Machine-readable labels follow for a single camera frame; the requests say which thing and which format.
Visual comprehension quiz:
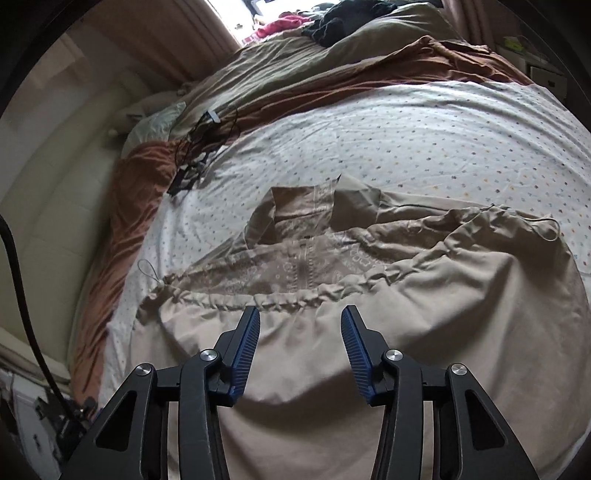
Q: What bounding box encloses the pink curtain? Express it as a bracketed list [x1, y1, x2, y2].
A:
[443, 0, 495, 48]
[84, 0, 239, 83]

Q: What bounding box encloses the light green pillow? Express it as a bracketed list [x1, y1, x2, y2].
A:
[124, 101, 186, 150]

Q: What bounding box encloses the black device with cables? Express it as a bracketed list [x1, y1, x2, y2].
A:
[166, 109, 239, 198]

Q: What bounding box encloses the pink red garment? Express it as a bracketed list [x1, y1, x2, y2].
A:
[254, 13, 311, 40]

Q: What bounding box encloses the black clothing pile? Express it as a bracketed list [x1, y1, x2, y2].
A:
[299, 0, 445, 47]

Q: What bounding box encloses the white bedside cabinet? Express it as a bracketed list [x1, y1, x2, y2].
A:
[496, 35, 568, 103]

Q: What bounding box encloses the black cable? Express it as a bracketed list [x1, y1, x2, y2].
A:
[0, 214, 75, 416]

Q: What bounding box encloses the beige jacket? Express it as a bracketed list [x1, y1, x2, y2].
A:
[130, 176, 590, 479]

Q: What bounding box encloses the beige duvet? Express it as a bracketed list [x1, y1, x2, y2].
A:
[169, 3, 461, 140]

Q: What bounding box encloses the cream padded headboard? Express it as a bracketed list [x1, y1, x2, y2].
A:
[1, 70, 154, 368]

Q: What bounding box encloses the rust brown blanket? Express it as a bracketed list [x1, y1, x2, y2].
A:
[70, 36, 529, 401]

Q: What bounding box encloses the right pink curtain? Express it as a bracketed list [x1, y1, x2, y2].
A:
[443, 0, 495, 48]

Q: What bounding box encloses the white floral bed sheet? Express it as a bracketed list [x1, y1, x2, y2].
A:
[99, 81, 590, 401]

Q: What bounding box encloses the left pink curtain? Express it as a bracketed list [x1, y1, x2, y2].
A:
[84, 0, 239, 83]

